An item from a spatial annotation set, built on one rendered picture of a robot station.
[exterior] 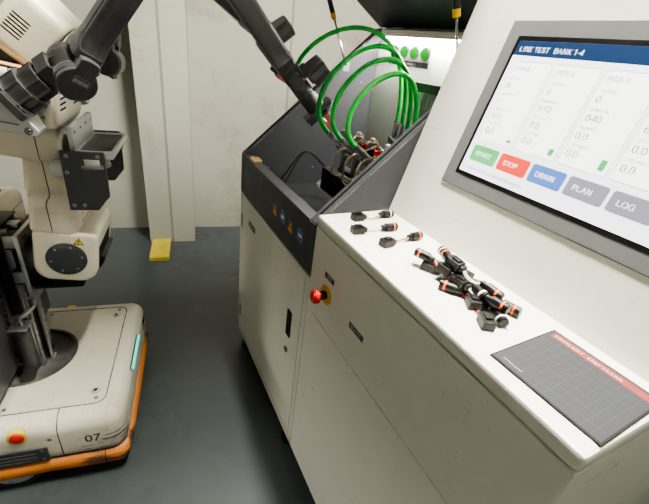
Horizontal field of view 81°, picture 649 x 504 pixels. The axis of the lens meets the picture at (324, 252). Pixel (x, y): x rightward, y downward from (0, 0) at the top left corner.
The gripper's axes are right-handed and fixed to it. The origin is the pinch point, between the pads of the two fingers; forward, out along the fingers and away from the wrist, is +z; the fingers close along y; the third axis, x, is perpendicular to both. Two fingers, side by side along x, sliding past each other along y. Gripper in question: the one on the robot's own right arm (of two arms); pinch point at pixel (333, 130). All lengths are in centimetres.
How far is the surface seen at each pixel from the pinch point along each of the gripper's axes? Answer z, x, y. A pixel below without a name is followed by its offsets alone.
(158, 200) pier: 0, 134, -114
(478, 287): 14, -77, 0
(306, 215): 2.4, -33.1, -20.9
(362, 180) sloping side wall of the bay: 3.6, -35.7, -3.6
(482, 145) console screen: 7, -52, 20
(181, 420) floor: 42, -19, -115
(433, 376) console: 16, -86, -16
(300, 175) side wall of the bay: 15.3, 30.8, -20.7
